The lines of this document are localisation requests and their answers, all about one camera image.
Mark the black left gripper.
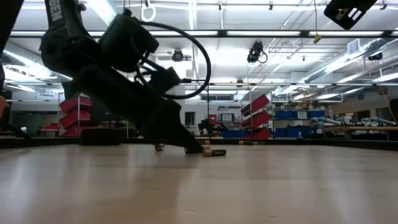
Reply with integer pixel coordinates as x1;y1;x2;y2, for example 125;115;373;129
62;63;205;155

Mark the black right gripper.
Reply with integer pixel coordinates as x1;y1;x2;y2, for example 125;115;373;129
323;0;379;31

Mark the white air vent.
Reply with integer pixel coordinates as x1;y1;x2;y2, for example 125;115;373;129
347;38;361;55

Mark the wide blue storage bin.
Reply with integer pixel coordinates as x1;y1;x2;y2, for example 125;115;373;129
221;129;249;139

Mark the black overhead beam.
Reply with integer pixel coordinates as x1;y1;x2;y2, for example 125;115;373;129
9;29;398;39

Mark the red storage bin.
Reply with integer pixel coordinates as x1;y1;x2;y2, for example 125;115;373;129
60;126;91;138
244;127;273;140
245;110;272;129
60;95;93;113
241;93;271;116
60;109;91;129

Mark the thin black crossbar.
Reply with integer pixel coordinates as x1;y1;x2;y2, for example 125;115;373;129
0;82;398;87

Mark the grey material roll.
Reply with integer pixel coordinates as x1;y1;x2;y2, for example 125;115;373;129
310;116;341;127
360;116;396;126

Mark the wooden workbench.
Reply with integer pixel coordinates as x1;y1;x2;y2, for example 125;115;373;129
323;126;398;132

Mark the blue storage bin row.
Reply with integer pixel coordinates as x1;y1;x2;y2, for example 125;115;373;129
273;126;324;138

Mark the yellow cord with plug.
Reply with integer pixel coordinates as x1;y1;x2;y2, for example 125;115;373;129
313;0;323;44

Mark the silver ventilation duct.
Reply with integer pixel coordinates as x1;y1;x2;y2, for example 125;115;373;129
88;0;118;27
303;37;398;84
0;39;74;94

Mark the black round ceiling camera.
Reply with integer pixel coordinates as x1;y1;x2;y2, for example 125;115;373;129
171;49;185;62

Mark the black looped wrist cable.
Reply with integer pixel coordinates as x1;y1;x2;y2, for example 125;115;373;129
133;21;213;101

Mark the thin yellow cable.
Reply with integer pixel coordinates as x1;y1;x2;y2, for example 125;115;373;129
377;85;398;124

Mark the black camera with cable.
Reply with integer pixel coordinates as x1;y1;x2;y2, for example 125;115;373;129
246;40;269;65

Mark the white cable ring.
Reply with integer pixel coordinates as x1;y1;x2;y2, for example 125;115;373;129
141;0;157;23

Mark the black aluminium table frame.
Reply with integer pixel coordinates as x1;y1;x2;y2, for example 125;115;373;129
0;136;398;152

